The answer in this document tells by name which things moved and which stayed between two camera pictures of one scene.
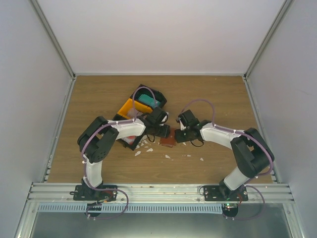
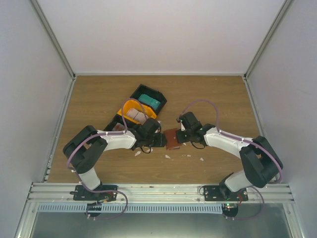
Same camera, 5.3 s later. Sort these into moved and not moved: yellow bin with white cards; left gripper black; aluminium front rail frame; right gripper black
Moved: left gripper black
Not moved: right gripper black; aluminium front rail frame; yellow bin with white cards
